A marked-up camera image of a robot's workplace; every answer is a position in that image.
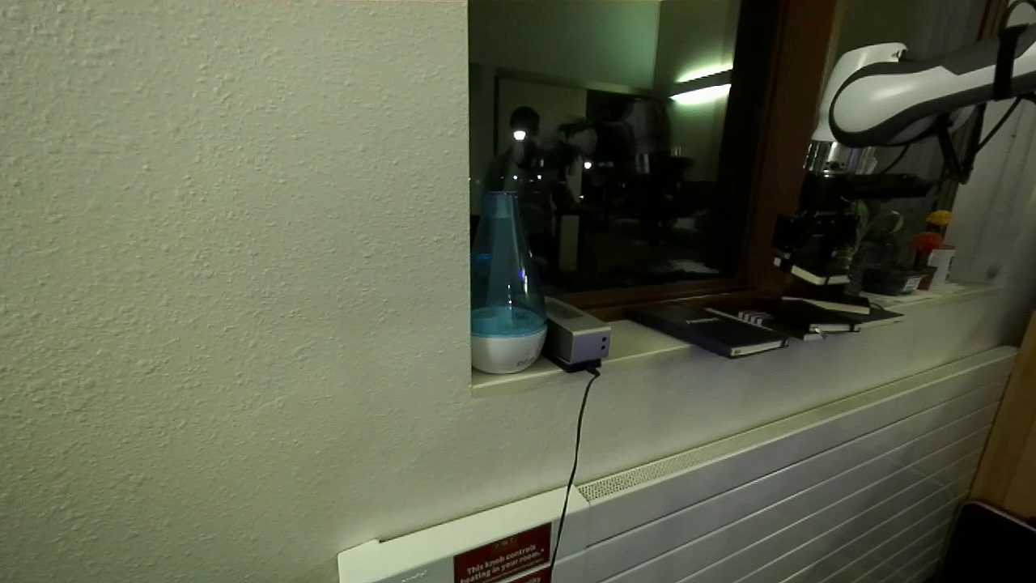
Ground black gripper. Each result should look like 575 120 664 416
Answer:
773 175 873 268

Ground small black elastic-band notebook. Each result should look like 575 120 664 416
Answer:
785 259 858 291

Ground dark book with coloured stripes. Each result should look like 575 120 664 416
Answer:
803 310 869 337

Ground small dark potted plant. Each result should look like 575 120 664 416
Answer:
866 203 918 297

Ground black notebook with ribbon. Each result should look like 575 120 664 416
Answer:
781 291 878 322

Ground navy AeroVect notebook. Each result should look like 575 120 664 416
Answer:
625 303 790 364

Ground white radiator cover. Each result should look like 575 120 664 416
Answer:
334 343 1022 583

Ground small grey box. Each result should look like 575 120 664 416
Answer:
542 296 616 373

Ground brown wooden panel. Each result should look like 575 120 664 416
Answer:
969 314 1036 524

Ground blue bottle-shaped humidifier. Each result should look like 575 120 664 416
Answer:
469 101 551 378

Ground black low object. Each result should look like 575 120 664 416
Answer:
931 500 1036 583

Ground red sign label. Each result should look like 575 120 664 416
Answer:
450 522 556 583

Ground brown wooden window frame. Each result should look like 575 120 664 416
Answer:
537 0 848 323

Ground black cable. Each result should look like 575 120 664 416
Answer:
548 364 604 574

